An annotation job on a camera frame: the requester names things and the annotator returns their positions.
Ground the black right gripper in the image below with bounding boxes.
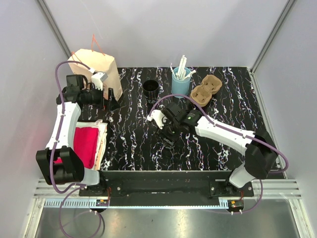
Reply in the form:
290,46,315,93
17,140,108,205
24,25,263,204
154,118,181,147

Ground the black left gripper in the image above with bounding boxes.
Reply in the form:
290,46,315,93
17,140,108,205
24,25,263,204
84,83,120,112

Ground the black paper coffee cup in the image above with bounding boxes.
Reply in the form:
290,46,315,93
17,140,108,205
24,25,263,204
158,131,178,148

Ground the brown pulp cup carrier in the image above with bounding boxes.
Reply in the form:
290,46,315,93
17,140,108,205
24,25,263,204
190,75,222,107

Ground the printed paper takeout bag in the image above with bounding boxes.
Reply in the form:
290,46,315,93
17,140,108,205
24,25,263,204
68,36,122,101

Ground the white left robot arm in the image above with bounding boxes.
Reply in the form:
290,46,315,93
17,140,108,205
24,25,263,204
36,72,118,196

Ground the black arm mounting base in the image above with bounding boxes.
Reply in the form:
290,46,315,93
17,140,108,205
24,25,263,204
79,171,254,207

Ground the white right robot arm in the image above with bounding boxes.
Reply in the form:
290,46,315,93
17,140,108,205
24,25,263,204
158,103,278,197

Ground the stack of black cups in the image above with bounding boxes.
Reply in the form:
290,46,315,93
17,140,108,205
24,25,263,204
143,80,159,104

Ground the pink folded cloth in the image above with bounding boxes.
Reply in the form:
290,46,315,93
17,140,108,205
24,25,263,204
53,126,99,171

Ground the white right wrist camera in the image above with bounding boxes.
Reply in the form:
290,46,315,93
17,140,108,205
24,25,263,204
147,110,166,129

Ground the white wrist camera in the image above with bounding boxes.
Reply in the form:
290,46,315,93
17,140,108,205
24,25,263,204
147,110,166,129
91,72,108,91

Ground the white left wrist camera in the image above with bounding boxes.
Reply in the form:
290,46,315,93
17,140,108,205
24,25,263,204
91,72,108,91

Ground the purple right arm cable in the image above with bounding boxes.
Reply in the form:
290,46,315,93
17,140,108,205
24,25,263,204
148,94,290,214

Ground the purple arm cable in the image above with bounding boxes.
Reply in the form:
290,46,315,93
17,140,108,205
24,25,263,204
148,94,290,214
49,60,106,238

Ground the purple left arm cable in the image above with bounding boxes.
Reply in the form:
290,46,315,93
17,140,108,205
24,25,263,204
49,60,106,238

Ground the left aluminium frame post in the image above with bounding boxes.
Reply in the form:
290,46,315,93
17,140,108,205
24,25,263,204
35,0,71,58

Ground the aluminium frame post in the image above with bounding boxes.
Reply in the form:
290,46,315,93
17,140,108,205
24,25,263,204
250,0,297,73
35,0,71,58

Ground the right aluminium frame post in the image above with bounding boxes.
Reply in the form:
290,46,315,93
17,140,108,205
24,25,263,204
250,0,297,73

